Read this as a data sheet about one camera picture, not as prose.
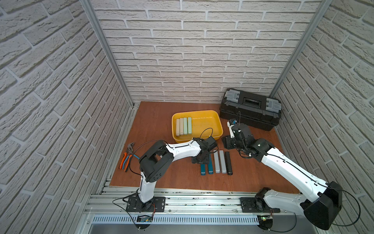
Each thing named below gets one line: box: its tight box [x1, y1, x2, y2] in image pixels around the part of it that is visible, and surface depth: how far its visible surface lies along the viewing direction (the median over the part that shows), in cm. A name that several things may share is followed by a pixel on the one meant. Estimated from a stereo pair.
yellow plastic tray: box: [171, 109, 224, 143], surface depth 109 cm
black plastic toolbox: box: [219, 88, 282, 132], surface depth 99 cm
